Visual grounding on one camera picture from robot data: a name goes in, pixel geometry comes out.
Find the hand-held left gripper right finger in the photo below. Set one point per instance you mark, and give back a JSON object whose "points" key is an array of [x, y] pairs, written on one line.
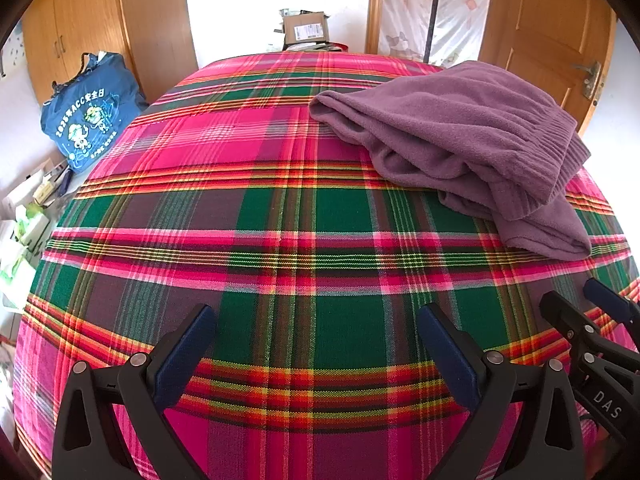
{"points": [[445, 355]]}

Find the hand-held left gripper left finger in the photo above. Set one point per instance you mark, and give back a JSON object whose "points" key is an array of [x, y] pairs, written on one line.
{"points": [[187, 340]]}

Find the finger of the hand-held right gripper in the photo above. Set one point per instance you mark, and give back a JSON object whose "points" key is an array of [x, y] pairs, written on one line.
{"points": [[607, 302], [562, 312]]}

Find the purple fleece pants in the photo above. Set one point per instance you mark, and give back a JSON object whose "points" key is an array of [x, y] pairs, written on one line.
{"points": [[450, 120]]}

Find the plaid bed sheet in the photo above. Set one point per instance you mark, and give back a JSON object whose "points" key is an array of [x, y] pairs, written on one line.
{"points": [[250, 185]]}

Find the green white tissue pack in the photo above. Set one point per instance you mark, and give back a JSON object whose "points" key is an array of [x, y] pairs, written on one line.
{"points": [[15, 275], [30, 220]]}

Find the white flat box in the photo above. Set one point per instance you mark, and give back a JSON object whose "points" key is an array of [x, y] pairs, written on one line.
{"points": [[50, 175]]}

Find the metal door lock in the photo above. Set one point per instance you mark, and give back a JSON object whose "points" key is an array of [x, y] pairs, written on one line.
{"points": [[590, 80]]}

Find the blue printed tote bag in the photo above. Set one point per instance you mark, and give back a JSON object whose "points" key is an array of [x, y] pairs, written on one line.
{"points": [[90, 115]]}

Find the wooden door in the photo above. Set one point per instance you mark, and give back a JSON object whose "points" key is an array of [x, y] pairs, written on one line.
{"points": [[540, 25]]}

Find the printed plastic door curtain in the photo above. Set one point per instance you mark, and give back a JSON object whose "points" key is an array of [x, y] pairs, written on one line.
{"points": [[460, 15]]}

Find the wooden wardrobe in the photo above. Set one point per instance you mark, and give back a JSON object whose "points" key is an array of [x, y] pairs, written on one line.
{"points": [[150, 20]]}

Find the black curtain pole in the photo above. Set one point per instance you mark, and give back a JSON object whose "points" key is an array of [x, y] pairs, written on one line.
{"points": [[432, 10]]}

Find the labelled cardboard box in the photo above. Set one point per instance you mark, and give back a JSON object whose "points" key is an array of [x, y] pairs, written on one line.
{"points": [[305, 27]]}

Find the wooden door frame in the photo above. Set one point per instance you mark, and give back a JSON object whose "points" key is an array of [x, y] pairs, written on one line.
{"points": [[374, 5]]}

